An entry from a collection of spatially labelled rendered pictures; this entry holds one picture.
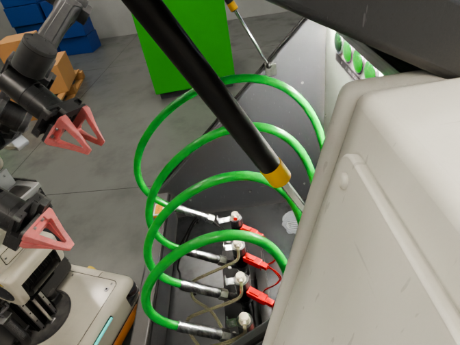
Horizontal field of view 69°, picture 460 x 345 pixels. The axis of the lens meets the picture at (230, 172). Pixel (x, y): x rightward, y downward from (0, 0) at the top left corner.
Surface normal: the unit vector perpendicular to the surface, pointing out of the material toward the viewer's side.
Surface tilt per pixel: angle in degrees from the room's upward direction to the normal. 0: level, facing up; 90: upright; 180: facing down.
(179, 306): 0
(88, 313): 0
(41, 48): 49
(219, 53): 90
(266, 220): 0
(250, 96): 90
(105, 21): 90
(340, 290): 76
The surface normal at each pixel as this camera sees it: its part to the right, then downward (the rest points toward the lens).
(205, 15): 0.09, 0.60
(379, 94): -0.15, -0.78
